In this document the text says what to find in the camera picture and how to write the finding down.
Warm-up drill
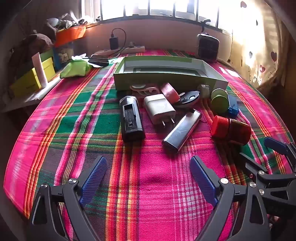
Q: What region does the small beige object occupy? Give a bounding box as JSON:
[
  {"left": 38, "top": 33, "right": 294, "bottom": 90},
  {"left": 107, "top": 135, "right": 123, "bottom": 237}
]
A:
[{"left": 198, "top": 84, "right": 211, "bottom": 98}]

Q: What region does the green and white spool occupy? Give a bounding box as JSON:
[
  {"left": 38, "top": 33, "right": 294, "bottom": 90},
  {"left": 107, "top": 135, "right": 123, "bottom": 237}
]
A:
[{"left": 211, "top": 88, "right": 230, "bottom": 114}]

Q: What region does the green cloth bundle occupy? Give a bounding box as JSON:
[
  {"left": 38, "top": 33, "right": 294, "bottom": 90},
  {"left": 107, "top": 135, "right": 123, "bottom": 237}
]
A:
[{"left": 60, "top": 59, "right": 92, "bottom": 79}]

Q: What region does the green cardboard box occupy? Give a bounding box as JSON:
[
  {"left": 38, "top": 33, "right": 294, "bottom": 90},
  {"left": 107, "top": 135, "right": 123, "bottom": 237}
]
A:
[{"left": 113, "top": 56, "right": 229, "bottom": 91}]

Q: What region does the yellow box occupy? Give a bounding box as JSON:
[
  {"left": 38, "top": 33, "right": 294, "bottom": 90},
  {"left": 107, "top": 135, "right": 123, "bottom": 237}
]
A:
[{"left": 9, "top": 57, "right": 56, "bottom": 98}]

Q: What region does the brown cloth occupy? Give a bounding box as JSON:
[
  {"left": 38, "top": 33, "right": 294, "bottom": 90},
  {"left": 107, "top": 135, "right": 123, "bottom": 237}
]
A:
[{"left": 9, "top": 34, "right": 54, "bottom": 70}]

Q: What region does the pink tape roll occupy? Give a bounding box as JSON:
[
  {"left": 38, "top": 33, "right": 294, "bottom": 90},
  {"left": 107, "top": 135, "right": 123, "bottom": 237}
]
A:
[{"left": 160, "top": 82, "right": 181, "bottom": 105}]

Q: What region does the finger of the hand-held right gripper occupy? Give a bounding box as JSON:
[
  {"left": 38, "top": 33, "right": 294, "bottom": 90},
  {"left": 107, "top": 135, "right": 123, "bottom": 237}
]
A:
[
  {"left": 239, "top": 152, "right": 296, "bottom": 186},
  {"left": 264, "top": 136, "right": 296, "bottom": 173}
]

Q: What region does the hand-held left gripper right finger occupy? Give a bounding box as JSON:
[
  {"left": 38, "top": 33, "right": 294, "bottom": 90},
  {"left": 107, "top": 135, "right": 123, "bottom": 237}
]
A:
[{"left": 190, "top": 155, "right": 271, "bottom": 241}]

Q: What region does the pile of clutter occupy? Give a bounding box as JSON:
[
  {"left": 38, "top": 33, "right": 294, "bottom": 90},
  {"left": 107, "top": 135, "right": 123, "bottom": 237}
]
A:
[{"left": 46, "top": 13, "right": 100, "bottom": 30}]

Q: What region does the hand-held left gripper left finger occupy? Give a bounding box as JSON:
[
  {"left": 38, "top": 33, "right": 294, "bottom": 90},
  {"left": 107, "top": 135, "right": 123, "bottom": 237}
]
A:
[{"left": 29, "top": 156, "right": 108, "bottom": 241}]

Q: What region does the white coiled cable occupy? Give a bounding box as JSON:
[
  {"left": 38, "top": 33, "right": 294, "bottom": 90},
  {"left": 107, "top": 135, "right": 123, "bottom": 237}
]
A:
[{"left": 129, "top": 83, "right": 162, "bottom": 96}]

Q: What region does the heart print curtain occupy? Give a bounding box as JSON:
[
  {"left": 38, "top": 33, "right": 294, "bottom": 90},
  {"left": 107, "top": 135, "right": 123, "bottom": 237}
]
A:
[{"left": 228, "top": 0, "right": 287, "bottom": 90}]

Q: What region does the window grille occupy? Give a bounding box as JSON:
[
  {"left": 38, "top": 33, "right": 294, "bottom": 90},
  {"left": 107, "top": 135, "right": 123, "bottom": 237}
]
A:
[{"left": 81, "top": 0, "right": 234, "bottom": 32}]

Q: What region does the pink green plaid blanket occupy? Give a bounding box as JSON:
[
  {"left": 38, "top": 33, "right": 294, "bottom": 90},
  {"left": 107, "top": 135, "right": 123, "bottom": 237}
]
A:
[{"left": 3, "top": 49, "right": 294, "bottom": 241}]

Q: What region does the black smartphone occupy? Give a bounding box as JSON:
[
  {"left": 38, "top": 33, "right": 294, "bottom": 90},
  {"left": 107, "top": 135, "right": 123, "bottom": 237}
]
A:
[{"left": 88, "top": 54, "right": 109, "bottom": 68}]

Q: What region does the white power strip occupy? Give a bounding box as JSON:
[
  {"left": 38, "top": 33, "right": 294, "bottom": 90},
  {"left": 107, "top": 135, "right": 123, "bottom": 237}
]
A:
[{"left": 94, "top": 45, "right": 146, "bottom": 56}]

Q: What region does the blue printed box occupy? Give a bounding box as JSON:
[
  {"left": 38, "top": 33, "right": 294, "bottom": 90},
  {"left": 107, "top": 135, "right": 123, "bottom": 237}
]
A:
[{"left": 53, "top": 45, "right": 74, "bottom": 70}]

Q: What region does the orange plastic bin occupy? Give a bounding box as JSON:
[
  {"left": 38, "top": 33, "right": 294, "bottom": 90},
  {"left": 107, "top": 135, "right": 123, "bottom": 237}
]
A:
[{"left": 54, "top": 25, "right": 86, "bottom": 47}]

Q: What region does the silver lighter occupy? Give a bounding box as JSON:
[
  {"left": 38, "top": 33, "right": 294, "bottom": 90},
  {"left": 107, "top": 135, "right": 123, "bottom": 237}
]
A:
[{"left": 161, "top": 109, "right": 202, "bottom": 156}]

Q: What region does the white side ledge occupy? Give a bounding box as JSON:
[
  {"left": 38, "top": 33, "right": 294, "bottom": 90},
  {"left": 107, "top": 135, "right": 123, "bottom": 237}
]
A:
[{"left": 0, "top": 70, "right": 64, "bottom": 113}]

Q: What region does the black charging cable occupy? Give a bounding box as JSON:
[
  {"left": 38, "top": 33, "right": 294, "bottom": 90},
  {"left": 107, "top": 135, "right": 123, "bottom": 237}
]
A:
[{"left": 110, "top": 28, "right": 127, "bottom": 59}]

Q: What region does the black power adapter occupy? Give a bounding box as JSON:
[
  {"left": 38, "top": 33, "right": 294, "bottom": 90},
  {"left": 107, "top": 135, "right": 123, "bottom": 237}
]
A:
[{"left": 109, "top": 35, "right": 119, "bottom": 50}]

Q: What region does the white tube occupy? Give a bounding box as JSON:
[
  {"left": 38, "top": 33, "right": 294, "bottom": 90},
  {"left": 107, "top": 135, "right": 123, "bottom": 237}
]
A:
[{"left": 32, "top": 52, "right": 48, "bottom": 89}]

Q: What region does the white charger plug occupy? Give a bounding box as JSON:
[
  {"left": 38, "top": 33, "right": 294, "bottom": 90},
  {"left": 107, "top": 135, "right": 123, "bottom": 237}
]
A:
[{"left": 143, "top": 93, "right": 176, "bottom": 127}]

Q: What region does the black key fob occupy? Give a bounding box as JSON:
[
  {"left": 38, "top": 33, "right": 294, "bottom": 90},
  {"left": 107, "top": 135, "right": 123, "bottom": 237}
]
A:
[{"left": 173, "top": 91, "right": 200, "bottom": 109}]

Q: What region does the red-capped small bottle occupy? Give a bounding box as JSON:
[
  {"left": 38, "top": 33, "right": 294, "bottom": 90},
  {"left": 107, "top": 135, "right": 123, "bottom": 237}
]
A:
[{"left": 210, "top": 115, "right": 252, "bottom": 146}]

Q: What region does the small blue box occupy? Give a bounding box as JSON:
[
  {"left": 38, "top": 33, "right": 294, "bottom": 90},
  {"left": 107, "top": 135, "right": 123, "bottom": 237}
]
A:
[{"left": 228, "top": 95, "right": 240, "bottom": 117}]

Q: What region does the black battery charger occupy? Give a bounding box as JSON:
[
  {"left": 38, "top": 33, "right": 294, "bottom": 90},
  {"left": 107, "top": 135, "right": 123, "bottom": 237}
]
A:
[{"left": 119, "top": 95, "right": 146, "bottom": 143}]

